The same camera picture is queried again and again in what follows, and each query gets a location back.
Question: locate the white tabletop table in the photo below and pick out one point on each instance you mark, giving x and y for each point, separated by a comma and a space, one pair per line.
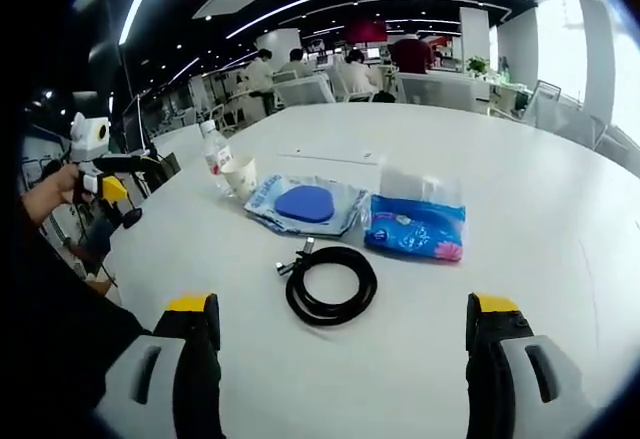
500, 239

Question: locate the white mesh office chair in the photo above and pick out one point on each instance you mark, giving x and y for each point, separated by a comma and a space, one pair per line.
570, 126
305, 90
412, 88

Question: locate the white paper cup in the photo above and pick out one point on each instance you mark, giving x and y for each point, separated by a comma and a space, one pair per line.
240, 179

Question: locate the red hanging banner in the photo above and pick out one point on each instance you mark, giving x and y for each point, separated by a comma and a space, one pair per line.
367, 31

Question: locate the person's left hand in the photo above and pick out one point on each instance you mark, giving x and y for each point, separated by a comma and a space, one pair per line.
57, 186

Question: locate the blue rounded pad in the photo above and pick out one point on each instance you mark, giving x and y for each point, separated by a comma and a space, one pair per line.
302, 204

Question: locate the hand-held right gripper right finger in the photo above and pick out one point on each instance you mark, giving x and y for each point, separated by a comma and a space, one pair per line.
490, 384

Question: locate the blue tissue pack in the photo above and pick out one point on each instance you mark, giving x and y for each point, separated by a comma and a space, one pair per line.
415, 231

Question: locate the green potted plant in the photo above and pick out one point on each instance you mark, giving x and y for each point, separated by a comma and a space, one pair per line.
478, 65

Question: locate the clear plastic packet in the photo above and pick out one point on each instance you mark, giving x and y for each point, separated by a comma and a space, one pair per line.
410, 184

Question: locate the person's dark clothing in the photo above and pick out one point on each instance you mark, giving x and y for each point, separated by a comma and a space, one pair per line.
60, 334

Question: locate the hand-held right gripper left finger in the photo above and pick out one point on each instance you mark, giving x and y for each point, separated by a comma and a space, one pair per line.
197, 384

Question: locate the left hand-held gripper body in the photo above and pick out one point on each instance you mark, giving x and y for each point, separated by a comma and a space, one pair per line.
90, 134

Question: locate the clear plastic bottle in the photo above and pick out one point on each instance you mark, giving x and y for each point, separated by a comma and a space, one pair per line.
215, 154

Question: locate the dark rounded object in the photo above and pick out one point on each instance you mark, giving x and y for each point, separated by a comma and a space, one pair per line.
132, 219

